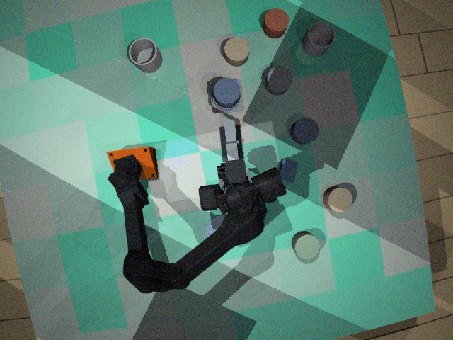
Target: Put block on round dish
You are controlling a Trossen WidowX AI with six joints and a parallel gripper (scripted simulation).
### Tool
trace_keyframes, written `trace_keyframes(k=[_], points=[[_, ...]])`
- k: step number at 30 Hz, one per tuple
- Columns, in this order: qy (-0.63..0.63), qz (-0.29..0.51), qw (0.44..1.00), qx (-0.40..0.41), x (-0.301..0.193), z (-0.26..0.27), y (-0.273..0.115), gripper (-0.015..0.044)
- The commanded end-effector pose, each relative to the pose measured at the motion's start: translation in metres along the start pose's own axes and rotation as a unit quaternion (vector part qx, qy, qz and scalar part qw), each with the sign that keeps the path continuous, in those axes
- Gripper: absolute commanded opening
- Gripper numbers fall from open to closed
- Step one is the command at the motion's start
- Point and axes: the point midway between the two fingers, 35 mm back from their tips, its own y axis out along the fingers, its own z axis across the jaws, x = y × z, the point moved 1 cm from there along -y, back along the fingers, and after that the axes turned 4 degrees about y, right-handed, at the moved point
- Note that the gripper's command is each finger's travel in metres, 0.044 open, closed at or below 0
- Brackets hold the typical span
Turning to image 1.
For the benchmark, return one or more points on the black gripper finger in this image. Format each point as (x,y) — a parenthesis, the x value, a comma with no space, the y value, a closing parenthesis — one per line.
(217,187)

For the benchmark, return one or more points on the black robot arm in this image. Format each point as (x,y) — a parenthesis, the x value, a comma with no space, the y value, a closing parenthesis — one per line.
(244,222)

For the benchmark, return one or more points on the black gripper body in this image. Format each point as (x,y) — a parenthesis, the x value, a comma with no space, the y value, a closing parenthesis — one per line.
(208,196)

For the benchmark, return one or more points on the blue block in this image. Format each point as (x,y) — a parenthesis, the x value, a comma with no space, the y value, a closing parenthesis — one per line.
(288,170)

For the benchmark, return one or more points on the brown cylinder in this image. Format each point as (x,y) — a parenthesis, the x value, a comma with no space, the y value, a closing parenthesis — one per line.
(275,23)

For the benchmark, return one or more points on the tan cylinder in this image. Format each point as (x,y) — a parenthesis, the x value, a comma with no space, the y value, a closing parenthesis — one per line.
(236,51)
(337,198)

